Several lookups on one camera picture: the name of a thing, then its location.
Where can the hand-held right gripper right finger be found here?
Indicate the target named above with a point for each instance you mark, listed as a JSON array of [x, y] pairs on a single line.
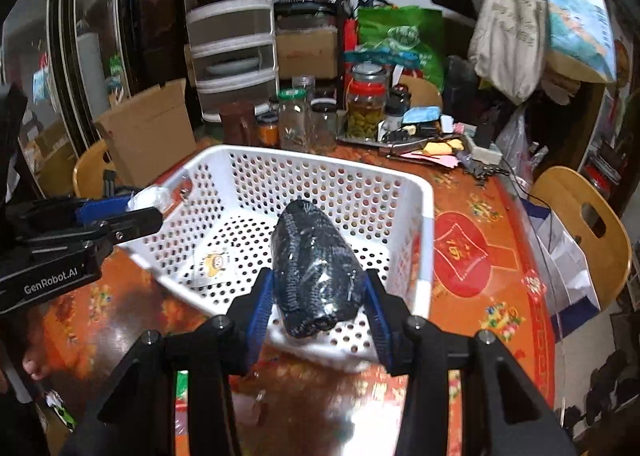
[[376, 316]]

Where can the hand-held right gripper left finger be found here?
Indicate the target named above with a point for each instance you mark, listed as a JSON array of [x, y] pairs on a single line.
[[260, 308]]

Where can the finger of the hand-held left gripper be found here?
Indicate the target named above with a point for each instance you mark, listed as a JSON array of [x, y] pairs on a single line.
[[137, 223], [102, 208]]

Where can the white plastic-wrapped soft bundle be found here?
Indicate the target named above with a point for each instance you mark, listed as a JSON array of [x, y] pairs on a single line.
[[149, 198]]

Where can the black plastic-wrapped sock bundle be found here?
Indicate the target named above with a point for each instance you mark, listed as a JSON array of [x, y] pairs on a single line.
[[315, 266]]

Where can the white perforated plastic basket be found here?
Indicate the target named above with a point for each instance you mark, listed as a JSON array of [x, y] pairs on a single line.
[[240, 196]]

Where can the person's left hand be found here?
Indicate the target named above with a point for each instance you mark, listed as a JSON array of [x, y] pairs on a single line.
[[34, 365]]

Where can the wooden chair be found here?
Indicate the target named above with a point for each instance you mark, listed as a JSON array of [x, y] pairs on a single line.
[[90, 165], [580, 196]]

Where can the open cardboard box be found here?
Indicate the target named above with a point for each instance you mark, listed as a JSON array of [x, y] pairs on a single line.
[[150, 135]]

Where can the red printed table cover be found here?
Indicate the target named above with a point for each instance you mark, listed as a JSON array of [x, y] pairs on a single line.
[[480, 256]]

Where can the brown plastic jar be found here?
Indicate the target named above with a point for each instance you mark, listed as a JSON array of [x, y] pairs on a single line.
[[237, 123]]

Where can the orange spice jar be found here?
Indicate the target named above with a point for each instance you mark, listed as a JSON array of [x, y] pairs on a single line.
[[268, 133]]

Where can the metal tray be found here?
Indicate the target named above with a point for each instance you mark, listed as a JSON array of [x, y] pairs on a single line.
[[370, 141]]

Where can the yellow cloth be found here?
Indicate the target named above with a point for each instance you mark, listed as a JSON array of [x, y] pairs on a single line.
[[442, 145]]

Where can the green-lid glass jar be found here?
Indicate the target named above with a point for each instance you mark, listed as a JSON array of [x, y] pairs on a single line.
[[294, 123]]

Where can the black-lid glass jar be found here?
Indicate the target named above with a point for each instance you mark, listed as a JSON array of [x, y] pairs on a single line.
[[324, 128]]

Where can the white paper bag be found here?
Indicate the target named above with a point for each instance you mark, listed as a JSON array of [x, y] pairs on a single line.
[[570, 266]]

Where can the white plastic drawer tower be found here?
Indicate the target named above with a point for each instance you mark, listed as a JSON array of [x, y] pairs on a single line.
[[230, 43]]

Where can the blue face mask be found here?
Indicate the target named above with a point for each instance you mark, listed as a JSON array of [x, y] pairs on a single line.
[[422, 114]]

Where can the black-lid dark bottle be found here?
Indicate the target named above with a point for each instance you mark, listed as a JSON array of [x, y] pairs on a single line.
[[397, 108]]

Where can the red-lid pickle jar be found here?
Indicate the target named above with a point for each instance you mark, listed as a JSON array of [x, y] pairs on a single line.
[[367, 105]]

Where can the small grey-lid jar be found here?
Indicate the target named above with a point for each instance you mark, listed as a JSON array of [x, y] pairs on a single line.
[[303, 88]]

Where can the clear plastic bag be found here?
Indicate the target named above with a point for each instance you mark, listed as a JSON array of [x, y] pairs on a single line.
[[515, 145]]

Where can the brown cardboard box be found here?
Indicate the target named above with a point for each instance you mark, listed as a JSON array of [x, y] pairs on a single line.
[[306, 53]]

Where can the green shopping bag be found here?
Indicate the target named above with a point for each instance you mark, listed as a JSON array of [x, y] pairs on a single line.
[[400, 30]]

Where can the white cloth tote bag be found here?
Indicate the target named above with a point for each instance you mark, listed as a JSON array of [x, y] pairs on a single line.
[[510, 30]]

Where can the blue printed paper bag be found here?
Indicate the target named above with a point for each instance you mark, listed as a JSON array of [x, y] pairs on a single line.
[[575, 25]]

